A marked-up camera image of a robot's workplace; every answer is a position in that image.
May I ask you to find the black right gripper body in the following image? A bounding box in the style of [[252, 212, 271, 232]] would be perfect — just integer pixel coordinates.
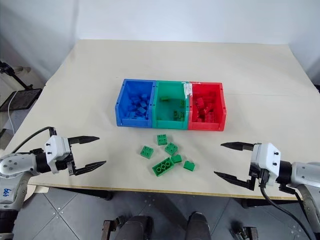
[[248, 162, 270, 191]]

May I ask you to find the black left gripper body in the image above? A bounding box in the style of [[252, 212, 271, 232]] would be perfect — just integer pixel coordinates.
[[52, 138, 78, 177]]

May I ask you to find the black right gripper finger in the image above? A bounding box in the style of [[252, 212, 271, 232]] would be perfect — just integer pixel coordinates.
[[220, 141, 256, 152], [213, 171, 256, 192]]

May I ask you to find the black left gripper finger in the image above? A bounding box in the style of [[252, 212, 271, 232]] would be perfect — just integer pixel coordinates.
[[68, 135, 101, 146], [71, 160, 107, 177]]

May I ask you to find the red plastic bin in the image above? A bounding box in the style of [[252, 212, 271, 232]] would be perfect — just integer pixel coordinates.
[[187, 81, 227, 132]]

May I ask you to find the dark rounded shape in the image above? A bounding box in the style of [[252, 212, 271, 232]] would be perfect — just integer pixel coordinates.
[[187, 211, 211, 240], [116, 215, 154, 240]]

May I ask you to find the green square toy brick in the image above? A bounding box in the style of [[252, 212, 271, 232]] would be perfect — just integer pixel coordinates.
[[156, 134, 169, 146], [164, 142, 179, 156], [139, 145, 155, 160]]

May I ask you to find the blue plastic bin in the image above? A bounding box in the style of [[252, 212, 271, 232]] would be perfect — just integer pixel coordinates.
[[114, 78, 157, 128]]

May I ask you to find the long green toy brick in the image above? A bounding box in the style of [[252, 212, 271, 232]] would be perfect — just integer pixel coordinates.
[[151, 157, 175, 178]]

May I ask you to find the white tape strip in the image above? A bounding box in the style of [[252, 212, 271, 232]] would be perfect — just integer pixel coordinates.
[[182, 80, 193, 97]]

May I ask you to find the green plastic bin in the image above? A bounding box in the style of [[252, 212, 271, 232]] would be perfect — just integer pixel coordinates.
[[150, 80, 191, 130]]

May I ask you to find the black tripod stand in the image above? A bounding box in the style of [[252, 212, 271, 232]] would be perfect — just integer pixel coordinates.
[[0, 60, 34, 91]]

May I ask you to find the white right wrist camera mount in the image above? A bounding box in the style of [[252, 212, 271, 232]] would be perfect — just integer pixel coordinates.
[[250, 142, 282, 187]]

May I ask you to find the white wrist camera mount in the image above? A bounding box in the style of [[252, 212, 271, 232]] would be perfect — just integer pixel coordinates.
[[250, 142, 282, 187], [44, 135, 74, 175]]

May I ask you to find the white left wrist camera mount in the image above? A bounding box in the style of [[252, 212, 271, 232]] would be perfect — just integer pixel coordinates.
[[44, 135, 74, 175]]

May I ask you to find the black table frame bar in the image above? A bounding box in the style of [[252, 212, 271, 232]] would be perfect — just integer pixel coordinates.
[[240, 198, 304, 209]]

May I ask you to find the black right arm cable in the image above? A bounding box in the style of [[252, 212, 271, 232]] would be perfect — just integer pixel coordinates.
[[258, 172, 312, 240]]

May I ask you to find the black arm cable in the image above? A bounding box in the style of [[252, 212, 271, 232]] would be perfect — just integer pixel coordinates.
[[10, 126, 56, 155], [258, 172, 312, 240]]

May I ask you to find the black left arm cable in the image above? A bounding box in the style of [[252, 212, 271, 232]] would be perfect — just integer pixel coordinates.
[[10, 126, 56, 155]]

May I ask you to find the black flat base plate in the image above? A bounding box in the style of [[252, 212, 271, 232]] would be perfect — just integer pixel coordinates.
[[0, 87, 43, 113]]

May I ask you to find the thin white cable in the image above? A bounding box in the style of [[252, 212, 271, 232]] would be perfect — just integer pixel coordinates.
[[6, 90, 19, 133]]

